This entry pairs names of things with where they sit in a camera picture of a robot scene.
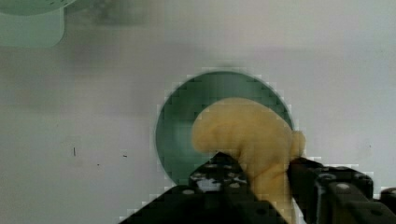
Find yellow plush banana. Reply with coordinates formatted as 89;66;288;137
191;98;305;224

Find green perforated colander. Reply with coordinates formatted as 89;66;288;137
0;0;77;48

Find green mug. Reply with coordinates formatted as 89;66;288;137
156;72;294;185

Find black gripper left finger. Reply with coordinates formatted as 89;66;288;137
120;153;287;224

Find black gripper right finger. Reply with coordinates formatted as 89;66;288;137
288;158;396;224

